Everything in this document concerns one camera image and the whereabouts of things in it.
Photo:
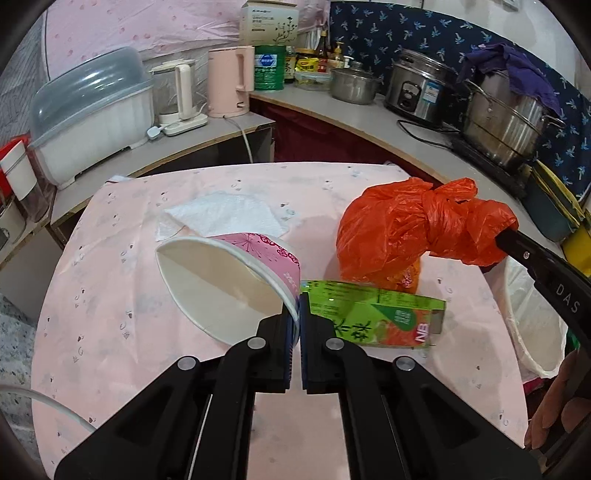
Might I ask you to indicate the yellow lidded jar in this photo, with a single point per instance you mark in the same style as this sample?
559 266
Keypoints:
307 61

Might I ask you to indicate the blue printed wall cloth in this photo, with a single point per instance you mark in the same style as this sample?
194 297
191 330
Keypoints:
369 23

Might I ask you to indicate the large steel steamer pot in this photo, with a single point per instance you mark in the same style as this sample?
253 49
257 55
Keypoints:
503 124

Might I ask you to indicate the pink electric kettle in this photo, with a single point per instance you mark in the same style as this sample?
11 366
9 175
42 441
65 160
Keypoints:
228 83

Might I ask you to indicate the person's right hand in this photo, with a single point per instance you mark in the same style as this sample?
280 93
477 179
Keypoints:
545 406

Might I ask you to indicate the yellow pump bottle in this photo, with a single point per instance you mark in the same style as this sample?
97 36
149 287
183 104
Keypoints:
337 57

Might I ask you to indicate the dark green container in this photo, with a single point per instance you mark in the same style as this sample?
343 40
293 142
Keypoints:
549 203

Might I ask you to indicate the bin with white liner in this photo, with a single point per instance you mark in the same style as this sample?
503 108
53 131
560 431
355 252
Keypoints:
531 314

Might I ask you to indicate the dark bottle green label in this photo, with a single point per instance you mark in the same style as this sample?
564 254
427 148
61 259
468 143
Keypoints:
289 64

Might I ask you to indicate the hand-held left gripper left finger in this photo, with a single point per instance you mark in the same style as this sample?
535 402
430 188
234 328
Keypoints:
291 327

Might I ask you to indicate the pink white paper cup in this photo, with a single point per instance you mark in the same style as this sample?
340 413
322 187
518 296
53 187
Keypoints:
221 286

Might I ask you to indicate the purple cloth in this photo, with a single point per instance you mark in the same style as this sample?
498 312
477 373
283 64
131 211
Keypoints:
503 62

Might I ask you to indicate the kitchen counter red base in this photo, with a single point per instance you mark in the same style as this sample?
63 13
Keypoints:
369 124

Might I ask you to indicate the clear plastic food container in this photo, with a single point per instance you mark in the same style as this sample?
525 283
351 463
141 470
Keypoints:
313 81

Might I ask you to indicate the small steel pot with lid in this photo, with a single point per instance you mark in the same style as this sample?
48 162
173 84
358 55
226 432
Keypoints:
353 85

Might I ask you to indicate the white side cabinet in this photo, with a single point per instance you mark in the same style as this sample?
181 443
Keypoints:
184 147

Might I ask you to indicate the white dish box grey lid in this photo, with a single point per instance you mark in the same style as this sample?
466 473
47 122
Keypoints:
87 120

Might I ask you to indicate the orange plastic bag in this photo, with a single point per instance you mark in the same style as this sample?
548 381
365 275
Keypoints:
397 230

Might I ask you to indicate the white cardboard box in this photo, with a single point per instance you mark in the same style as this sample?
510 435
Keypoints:
268 23

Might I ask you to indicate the red item beside bin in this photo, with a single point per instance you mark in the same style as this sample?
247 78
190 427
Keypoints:
538 390

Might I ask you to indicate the pink printed tablecloth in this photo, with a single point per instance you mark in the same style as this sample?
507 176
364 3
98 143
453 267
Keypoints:
115 300

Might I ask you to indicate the white blender cup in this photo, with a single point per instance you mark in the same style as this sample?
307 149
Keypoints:
21 170

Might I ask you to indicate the white tissue paper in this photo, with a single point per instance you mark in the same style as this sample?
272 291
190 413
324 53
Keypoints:
221 212

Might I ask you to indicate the steel rice cooker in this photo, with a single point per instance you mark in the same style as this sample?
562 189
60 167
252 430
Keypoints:
415 87

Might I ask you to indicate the green tin can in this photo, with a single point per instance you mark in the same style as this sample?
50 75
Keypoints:
270 69

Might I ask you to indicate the red plastic basin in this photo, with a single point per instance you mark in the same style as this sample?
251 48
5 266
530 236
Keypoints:
10 144

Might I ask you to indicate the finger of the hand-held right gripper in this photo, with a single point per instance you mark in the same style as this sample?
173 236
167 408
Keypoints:
526 253

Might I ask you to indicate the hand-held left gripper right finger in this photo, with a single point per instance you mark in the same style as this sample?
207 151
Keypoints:
305 323

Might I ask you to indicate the pink dotted cloth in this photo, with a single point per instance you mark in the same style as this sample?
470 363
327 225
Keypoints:
138 23

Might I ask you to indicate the black induction cooker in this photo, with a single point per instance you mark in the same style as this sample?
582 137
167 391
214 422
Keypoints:
489 166

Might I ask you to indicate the white power plug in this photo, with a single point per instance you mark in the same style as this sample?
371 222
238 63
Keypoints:
154 133

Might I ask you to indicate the green drink carton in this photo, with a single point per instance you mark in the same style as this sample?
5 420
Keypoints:
383 318

